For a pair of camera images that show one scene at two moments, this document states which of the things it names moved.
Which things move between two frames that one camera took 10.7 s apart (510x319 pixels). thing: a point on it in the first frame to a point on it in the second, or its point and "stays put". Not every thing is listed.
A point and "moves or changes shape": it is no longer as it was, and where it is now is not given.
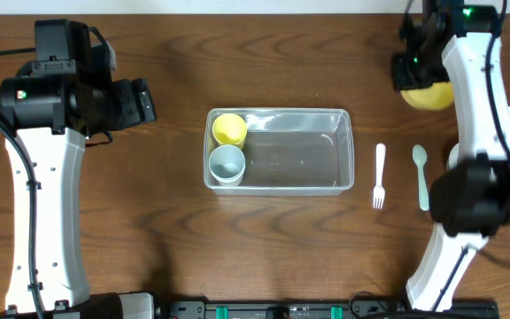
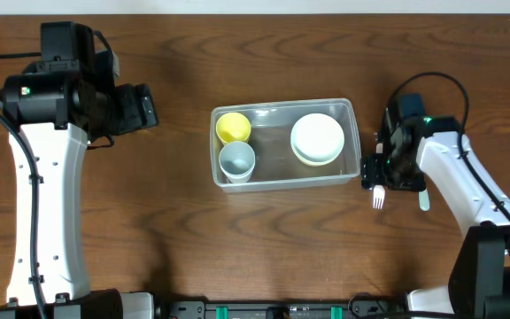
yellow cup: [229, 129] stays put
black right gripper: [414, 74] to [397, 182]
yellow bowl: [437, 97] to [314, 164]
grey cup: [227, 164] moves or changes shape
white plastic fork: [379, 191] stays put
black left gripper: [143, 100] stays put
